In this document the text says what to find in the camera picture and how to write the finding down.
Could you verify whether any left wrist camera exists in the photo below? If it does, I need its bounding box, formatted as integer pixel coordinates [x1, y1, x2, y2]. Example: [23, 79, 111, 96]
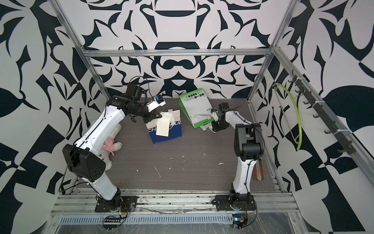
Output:
[146, 95, 166, 112]

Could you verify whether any black wall hook rail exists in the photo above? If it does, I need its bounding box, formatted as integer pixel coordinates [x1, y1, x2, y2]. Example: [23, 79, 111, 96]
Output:
[289, 69, 356, 155]

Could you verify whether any white paper receipt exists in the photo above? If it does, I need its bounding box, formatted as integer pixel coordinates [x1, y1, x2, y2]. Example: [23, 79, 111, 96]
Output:
[156, 112, 173, 137]

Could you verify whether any green hose loop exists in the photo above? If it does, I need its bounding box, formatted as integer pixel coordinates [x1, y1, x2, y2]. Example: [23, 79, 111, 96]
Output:
[272, 82, 303, 152]

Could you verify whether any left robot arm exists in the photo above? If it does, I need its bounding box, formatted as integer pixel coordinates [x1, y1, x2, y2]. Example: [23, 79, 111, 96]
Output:
[62, 84, 166, 207]

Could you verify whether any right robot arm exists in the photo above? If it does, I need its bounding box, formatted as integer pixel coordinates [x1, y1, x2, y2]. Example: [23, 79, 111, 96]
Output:
[210, 102, 265, 195]

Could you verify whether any plaid pouch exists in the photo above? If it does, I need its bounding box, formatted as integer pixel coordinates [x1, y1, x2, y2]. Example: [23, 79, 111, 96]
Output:
[253, 159, 265, 181]

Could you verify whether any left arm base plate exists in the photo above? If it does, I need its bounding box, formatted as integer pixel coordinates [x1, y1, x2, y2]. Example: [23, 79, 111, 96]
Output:
[94, 195, 138, 213]

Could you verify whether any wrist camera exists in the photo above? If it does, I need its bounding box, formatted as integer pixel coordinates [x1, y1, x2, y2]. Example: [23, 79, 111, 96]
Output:
[210, 108, 219, 122]
[146, 95, 166, 112]

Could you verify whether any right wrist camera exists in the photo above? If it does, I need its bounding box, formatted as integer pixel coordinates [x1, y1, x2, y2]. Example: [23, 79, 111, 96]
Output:
[210, 108, 219, 122]

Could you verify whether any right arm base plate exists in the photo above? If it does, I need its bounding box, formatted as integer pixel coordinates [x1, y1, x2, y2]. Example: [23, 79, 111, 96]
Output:
[211, 193, 257, 211]

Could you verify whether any green white tea bag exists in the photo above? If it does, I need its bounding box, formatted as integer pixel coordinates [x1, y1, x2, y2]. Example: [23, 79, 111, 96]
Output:
[179, 88, 215, 128]

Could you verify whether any blue paper bag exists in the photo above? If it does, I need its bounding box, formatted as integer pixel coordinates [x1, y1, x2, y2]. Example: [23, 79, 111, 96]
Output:
[146, 110, 182, 144]

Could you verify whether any white teddy bear pink shirt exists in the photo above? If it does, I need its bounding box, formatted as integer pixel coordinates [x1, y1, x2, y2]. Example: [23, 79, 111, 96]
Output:
[97, 123, 122, 171]

